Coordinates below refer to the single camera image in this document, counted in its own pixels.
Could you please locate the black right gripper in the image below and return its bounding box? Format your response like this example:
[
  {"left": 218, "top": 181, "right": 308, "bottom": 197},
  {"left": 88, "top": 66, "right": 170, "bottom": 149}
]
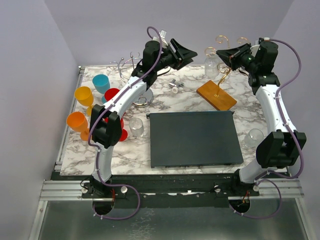
[{"left": 217, "top": 43, "right": 259, "bottom": 74}]

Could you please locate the chrome wine glass rack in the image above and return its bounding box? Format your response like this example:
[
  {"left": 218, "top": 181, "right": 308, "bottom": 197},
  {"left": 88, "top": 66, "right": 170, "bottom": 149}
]
[{"left": 110, "top": 51, "right": 154, "bottom": 108}]

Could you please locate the yellow plastic wine glass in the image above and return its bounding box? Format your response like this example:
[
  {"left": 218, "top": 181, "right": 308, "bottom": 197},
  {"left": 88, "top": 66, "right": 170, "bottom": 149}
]
[{"left": 74, "top": 86, "right": 94, "bottom": 116}]

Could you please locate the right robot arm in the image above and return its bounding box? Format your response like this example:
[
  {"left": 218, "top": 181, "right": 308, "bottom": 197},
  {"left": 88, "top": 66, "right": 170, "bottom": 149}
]
[{"left": 216, "top": 37, "right": 307, "bottom": 196}]

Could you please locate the orange plastic wine glass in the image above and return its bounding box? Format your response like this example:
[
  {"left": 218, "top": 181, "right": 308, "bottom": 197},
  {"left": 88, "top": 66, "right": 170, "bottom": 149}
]
[{"left": 66, "top": 111, "right": 90, "bottom": 141}]

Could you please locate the red plastic wine glass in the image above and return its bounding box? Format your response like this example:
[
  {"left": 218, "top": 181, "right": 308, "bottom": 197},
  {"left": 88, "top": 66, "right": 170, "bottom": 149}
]
[{"left": 104, "top": 117, "right": 128, "bottom": 143}]

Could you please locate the blue plastic wine glass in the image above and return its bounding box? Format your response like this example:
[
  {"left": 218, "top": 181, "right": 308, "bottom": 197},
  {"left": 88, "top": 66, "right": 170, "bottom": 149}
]
[{"left": 92, "top": 74, "right": 110, "bottom": 104}]

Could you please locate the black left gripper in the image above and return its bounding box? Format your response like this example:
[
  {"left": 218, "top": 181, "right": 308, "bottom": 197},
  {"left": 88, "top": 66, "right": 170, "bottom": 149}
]
[{"left": 153, "top": 39, "right": 196, "bottom": 72}]

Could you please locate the dark grey flat box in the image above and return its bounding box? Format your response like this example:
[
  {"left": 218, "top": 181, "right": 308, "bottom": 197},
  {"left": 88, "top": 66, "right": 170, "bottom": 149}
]
[{"left": 147, "top": 111, "right": 244, "bottom": 168}]

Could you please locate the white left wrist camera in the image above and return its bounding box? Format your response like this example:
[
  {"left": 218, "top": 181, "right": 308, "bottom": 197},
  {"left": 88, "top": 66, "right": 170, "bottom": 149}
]
[{"left": 152, "top": 29, "right": 170, "bottom": 49}]

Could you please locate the aluminium extrusion rail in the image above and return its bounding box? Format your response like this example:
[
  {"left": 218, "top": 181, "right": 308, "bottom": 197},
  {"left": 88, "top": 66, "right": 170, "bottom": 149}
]
[{"left": 39, "top": 178, "right": 87, "bottom": 201}]

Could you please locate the small chrome metal fitting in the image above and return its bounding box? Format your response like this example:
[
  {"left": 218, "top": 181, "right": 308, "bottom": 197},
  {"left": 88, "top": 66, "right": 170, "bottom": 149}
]
[{"left": 169, "top": 79, "right": 184, "bottom": 88}]

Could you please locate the gold wire wooden-base rack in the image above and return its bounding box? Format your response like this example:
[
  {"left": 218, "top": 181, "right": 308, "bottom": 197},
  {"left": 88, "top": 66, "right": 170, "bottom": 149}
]
[{"left": 196, "top": 46, "right": 237, "bottom": 111}]

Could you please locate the clear ribbed wine glass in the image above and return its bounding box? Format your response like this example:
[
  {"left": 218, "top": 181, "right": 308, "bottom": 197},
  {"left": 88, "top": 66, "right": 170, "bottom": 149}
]
[{"left": 129, "top": 118, "right": 144, "bottom": 138}]

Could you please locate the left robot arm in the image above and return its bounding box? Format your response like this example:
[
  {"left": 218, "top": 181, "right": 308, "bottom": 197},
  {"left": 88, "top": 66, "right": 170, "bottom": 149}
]
[{"left": 84, "top": 39, "right": 198, "bottom": 198}]

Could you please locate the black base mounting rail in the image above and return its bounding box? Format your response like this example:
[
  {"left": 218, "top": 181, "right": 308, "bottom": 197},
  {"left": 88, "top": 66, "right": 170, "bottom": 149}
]
[{"left": 82, "top": 173, "right": 259, "bottom": 209}]

